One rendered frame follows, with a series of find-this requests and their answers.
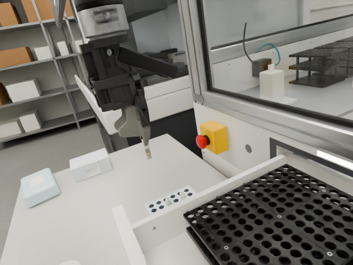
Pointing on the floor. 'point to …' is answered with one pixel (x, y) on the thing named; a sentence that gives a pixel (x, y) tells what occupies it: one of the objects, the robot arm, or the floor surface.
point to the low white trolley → (102, 205)
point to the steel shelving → (49, 90)
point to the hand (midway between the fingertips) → (146, 137)
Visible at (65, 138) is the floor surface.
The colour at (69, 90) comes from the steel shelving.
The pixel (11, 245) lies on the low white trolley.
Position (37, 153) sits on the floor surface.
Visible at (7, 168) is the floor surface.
